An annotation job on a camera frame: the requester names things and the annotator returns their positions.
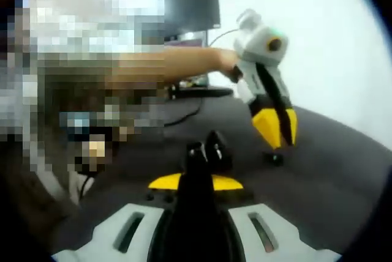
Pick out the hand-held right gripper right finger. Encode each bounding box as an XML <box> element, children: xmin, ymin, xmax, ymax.
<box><xmin>195</xmin><ymin>169</ymin><xmax>343</xmax><ymax>262</ymax></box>

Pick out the black earphone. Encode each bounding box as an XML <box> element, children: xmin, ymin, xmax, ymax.
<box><xmin>263</xmin><ymin>151</ymin><xmax>285</xmax><ymax>167</ymax></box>

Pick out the black cable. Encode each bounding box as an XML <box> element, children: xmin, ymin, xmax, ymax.
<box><xmin>163</xmin><ymin>95</ymin><xmax>205</xmax><ymax>127</ymax></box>

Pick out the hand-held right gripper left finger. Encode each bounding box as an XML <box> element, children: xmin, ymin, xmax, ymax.
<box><xmin>51</xmin><ymin>163</ymin><xmax>197</xmax><ymax>262</ymax></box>

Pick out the thin grey gripper cable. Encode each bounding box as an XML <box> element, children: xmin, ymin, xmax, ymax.
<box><xmin>207</xmin><ymin>26</ymin><xmax>243</xmax><ymax>50</ymax></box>

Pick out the purple panel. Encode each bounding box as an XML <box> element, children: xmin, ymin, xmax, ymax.
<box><xmin>165</xmin><ymin>38</ymin><xmax>205</xmax><ymax>50</ymax></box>

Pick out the black monitor with stand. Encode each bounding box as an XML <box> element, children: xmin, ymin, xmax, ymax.
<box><xmin>164</xmin><ymin>0</ymin><xmax>235</xmax><ymax>98</ymax></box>

